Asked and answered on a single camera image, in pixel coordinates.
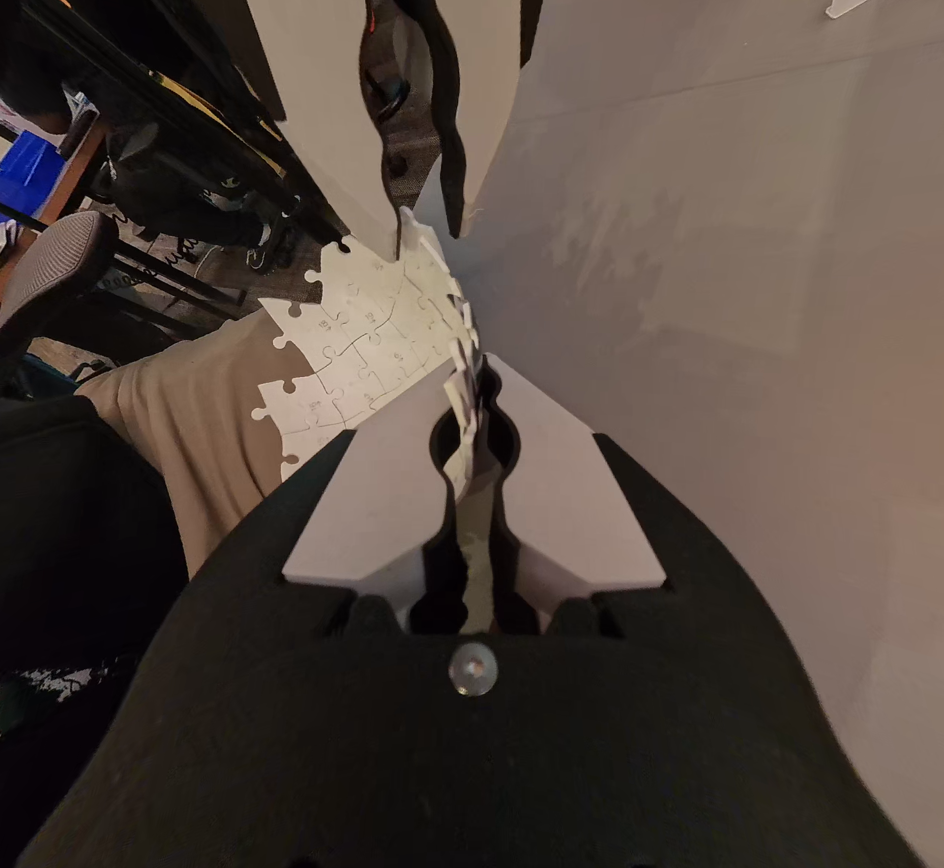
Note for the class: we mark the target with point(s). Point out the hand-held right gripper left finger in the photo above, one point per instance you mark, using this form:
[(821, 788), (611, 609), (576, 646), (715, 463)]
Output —
[(369, 514)]

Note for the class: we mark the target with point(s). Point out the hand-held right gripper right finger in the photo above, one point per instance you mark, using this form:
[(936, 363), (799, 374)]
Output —
[(575, 514)]

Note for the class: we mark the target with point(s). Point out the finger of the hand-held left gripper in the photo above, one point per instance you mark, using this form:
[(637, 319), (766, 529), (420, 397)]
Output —
[(487, 13), (310, 35)]

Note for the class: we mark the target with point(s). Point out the partly built puzzle ball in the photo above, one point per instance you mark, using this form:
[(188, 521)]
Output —
[(369, 337)]

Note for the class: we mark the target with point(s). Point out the bundle of black tripods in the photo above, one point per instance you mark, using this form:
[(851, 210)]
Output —
[(184, 116)]

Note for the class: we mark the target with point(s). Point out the person's beige trousers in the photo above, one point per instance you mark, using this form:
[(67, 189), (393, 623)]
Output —
[(199, 425)]

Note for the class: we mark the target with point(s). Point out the wooden shelf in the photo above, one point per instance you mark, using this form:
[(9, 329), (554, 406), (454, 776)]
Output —
[(77, 175)]

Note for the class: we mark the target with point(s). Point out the black sneaker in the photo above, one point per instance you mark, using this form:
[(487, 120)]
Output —
[(262, 260)]

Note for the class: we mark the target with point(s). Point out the blue storage bin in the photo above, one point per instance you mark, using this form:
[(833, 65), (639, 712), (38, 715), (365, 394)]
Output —
[(29, 175)]

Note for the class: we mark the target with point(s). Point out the person's black jacket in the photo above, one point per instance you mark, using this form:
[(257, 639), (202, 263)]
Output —
[(74, 551)]

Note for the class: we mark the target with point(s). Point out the grey mesh office chair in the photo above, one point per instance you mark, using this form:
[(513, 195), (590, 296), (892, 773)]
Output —
[(59, 263)]

